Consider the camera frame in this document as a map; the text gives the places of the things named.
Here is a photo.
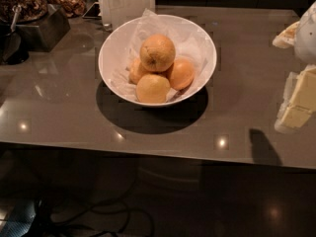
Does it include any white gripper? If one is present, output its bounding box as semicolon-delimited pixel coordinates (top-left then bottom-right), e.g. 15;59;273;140
273;1;316;133

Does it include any orange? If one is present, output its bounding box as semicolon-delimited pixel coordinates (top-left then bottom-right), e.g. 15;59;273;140
128;58;149;84
136;74;171;104
139;34;176;72
166;57;195;91

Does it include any white paper bowl liner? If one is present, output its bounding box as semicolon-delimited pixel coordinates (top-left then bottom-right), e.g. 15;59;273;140
110;8;209;103

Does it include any white ceramic bowl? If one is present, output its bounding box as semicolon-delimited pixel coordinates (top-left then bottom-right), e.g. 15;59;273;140
98;14;218;109

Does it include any dark smartphone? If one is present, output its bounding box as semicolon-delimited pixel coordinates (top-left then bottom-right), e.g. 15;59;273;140
82;2;101;20

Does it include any glass jar of nuts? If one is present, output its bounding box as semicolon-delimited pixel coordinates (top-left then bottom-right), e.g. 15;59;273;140
0;0;48;23

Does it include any black round container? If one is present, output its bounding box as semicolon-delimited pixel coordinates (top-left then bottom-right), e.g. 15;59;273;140
0;25;29;65

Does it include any black floor cable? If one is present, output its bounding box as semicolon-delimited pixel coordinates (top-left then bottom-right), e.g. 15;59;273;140
29;168;156;237

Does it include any metal spoon handle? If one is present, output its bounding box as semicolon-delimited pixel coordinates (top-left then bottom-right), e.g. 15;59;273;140
10;5;22;33

